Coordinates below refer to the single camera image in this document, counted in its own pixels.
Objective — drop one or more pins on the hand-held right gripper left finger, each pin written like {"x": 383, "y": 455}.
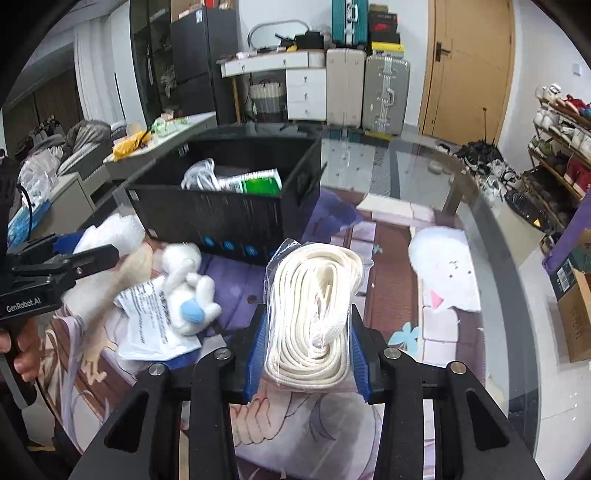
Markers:
{"x": 256, "y": 360}

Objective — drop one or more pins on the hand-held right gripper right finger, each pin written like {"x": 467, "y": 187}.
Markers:
{"x": 362, "y": 364}

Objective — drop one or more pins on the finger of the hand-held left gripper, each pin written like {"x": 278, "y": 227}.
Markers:
{"x": 69, "y": 242}
{"x": 87, "y": 261}

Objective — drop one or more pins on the white foam wrap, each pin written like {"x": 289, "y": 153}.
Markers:
{"x": 111, "y": 235}

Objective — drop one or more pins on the white plush toy blue nose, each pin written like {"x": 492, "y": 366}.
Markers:
{"x": 184, "y": 286}

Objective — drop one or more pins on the black cardboard box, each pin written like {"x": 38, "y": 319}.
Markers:
{"x": 207, "y": 217}

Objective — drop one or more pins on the green and white packet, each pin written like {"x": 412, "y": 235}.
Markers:
{"x": 258, "y": 184}

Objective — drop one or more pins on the person's left hand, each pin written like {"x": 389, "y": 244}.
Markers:
{"x": 27, "y": 355}

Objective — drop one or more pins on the grey side cabinet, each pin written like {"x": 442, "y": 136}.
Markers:
{"x": 69, "y": 198}

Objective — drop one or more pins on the blue packet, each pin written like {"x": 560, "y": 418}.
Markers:
{"x": 23, "y": 226}

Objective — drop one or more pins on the clear plastic bag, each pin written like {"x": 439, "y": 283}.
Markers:
{"x": 39, "y": 170}

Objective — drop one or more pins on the white printed plastic bag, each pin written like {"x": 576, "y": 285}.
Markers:
{"x": 143, "y": 323}

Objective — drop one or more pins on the anime printed desk mat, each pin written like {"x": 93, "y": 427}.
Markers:
{"x": 392, "y": 286}

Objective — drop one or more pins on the grey jacket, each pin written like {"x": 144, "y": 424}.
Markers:
{"x": 87, "y": 138}

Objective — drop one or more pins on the yellow bag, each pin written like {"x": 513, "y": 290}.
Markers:
{"x": 129, "y": 145}

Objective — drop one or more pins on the green and white pack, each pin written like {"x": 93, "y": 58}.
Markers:
{"x": 168, "y": 123}

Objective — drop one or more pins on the grey coffee table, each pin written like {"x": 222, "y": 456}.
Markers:
{"x": 184, "y": 136}

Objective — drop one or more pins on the white curtain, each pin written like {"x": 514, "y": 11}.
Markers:
{"x": 106, "y": 60}

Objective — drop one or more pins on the dark wardrobe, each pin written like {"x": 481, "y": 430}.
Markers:
{"x": 152, "y": 55}

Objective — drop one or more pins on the small white object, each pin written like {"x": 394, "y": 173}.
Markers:
{"x": 436, "y": 166}

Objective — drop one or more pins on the brown cardboard box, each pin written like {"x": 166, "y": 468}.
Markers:
{"x": 577, "y": 323}

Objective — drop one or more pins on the pile of shoes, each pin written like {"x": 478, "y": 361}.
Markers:
{"x": 489, "y": 170}

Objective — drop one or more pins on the black refrigerator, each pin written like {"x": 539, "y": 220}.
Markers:
{"x": 203, "y": 46}

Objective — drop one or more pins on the wicker basket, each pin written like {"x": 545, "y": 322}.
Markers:
{"x": 267, "y": 101}

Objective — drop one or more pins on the black umbrella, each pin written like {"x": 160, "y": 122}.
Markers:
{"x": 480, "y": 150}

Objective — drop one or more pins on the silver suitcase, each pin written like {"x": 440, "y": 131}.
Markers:
{"x": 385, "y": 92}

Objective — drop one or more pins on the white desk with drawers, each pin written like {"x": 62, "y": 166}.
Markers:
{"x": 304, "y": 87}

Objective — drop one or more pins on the beige suitcase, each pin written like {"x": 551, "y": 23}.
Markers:
{"x": 345, "y": 87}

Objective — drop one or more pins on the shoe rack with shoes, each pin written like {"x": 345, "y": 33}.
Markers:
{"x": 563, "y": 152}

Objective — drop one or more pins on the black bag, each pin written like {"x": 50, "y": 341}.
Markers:
{"x": 310, "y": 40}

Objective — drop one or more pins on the wooden door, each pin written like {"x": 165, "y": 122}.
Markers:
{"x": 466, "y": 69}

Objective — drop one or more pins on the yellow and black shoe box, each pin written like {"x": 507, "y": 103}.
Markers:
{"x": 388, "y": 47}

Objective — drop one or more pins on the teal suitcase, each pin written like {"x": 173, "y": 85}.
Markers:
{"x": 348, "y": 23}

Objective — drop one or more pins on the black shoe box red print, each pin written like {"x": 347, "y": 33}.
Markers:
{"x": 383, "y": 23}

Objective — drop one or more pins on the white oval frame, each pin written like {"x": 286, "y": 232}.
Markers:
{"x": 258, "y": 30}

